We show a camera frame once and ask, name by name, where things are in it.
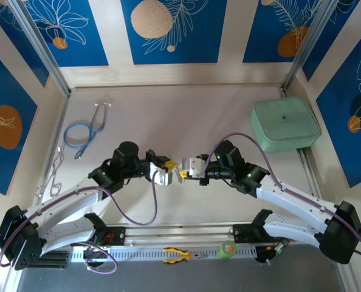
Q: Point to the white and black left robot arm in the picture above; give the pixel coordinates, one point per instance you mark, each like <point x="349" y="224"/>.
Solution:
<point x="62" y="203"/>

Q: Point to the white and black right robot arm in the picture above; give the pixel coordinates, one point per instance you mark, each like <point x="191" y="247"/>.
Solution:
<point x="290" y="197"/>

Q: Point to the blue stethoscope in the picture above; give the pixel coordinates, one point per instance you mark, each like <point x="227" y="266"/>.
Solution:
<point x="78" y="155"/>

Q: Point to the mint green zipper case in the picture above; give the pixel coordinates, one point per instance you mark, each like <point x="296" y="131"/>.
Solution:
<point x="283" y="127"/>

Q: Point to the silver metal forceps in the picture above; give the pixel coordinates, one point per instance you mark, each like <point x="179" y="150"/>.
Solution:
<point x="55" y="170"/>

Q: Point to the yellow and black pliers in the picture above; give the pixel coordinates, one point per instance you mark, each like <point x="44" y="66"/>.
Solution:
<point x="176" y="255"/>

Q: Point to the green tape roll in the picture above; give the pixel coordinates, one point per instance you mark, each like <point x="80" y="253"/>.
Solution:
<point x="227" y="250"/>

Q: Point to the black aluminium extrusion bars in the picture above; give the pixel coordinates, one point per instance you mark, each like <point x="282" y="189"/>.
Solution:
<point x="56" y="258"/>

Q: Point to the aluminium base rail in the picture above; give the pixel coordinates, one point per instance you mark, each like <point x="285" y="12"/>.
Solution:
<point x="180" y="234"/>

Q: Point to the aluminium side rail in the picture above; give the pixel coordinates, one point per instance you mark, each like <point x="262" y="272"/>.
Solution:
<point x="308" y="170"/>
<point x="56" y="130"/>

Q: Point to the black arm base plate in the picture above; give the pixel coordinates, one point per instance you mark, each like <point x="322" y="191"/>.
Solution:
<point x="241" y="234"/>
<point x="116" y="235"/>

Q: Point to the aluminium frame post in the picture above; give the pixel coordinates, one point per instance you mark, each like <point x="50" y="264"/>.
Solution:
<point x="309" y="45"/>
<point x="42" y="48"/>

